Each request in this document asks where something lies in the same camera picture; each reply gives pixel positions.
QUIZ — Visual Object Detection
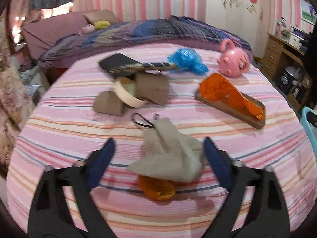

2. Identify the brown phone case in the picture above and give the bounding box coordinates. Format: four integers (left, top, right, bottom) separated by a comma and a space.
195, 90, 266, 130

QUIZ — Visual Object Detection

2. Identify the pink striped bed cover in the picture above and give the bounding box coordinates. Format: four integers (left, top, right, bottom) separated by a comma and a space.
7, 53, 316, 237

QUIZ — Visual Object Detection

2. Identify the orange snack bag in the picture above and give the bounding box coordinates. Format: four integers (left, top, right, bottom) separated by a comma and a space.
198, 73, 265, 120

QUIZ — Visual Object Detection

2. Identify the beige face mask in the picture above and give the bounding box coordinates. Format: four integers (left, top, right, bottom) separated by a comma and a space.
127, 113, 207, 183

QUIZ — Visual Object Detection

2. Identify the floral curtain left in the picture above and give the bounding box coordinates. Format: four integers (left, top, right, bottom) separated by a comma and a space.
0, 22, 35, 176

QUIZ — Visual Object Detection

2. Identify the small brown cardboard tube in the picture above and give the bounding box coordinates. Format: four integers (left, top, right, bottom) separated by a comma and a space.
93, 91, 125, 116

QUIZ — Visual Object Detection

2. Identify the pink cartoon mug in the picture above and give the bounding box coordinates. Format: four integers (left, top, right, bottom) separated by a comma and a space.
217, 39, 250, 78

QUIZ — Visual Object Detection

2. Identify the pink plush toy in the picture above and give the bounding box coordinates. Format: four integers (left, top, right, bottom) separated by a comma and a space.
78, 24, 96, 36

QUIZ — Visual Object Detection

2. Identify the blue plastic trash basket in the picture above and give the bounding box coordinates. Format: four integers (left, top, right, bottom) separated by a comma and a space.
300, 106, 317, 157

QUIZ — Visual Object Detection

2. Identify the dark patterned snack wrapper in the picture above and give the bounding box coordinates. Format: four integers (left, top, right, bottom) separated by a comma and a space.
109, 62, 180, 74

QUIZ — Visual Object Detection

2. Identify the blue plastic bag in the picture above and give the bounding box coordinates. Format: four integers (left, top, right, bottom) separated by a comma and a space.
167, 47, 208, 75

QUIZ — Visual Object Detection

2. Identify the purple bed with blanket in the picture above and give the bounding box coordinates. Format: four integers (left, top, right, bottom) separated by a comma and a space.
22, 12, 254, 68

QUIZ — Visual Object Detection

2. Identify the wooden desk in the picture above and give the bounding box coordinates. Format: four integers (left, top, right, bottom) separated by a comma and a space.
261, 34, 312, 112

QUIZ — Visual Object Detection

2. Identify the white wardrobe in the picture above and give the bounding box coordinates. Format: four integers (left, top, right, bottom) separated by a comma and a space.
205, 0, 270, 58

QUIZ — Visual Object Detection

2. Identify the brown pillow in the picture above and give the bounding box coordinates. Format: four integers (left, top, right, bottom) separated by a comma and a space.
83, 10, 119, 25

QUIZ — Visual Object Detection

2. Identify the black smartphone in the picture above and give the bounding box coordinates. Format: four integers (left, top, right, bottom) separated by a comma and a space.
99, 53, 139, 80

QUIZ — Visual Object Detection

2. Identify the yellow plush toy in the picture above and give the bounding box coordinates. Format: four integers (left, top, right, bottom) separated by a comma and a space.
94, 20, 111, 30

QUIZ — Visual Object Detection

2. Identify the white printer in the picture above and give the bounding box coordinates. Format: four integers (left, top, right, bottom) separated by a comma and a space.
288, 25, 307, 49

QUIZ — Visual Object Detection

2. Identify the black box under desk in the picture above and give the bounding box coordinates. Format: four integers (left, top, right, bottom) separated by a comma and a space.
277, 66, 300, 95

